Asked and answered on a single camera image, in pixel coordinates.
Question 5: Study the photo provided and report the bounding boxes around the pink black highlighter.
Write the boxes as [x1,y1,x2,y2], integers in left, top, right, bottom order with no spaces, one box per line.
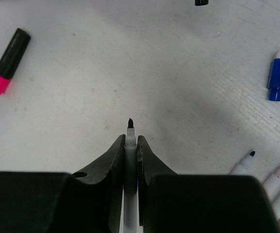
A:
[0,28,31,95]

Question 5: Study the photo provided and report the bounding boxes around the red cap thin pen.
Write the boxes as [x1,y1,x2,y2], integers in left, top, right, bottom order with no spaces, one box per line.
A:
[263,166,280,201]

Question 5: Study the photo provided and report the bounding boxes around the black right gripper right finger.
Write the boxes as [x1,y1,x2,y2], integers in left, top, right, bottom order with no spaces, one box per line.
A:
[137,136,280,233]

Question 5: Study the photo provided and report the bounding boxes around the black thin pen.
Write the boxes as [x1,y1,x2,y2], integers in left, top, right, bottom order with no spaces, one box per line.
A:
[123,119,138,233]

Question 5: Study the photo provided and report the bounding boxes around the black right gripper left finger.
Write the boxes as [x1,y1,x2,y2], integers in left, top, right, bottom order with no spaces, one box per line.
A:
[0,135,125,233]

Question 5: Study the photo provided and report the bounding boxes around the blue cap thin pen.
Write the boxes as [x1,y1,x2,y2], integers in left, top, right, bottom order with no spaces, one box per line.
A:
[229,150,256,175]

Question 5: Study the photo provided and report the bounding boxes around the blue black highlighter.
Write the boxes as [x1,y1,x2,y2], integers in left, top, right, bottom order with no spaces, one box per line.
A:
[194,0,209,6]

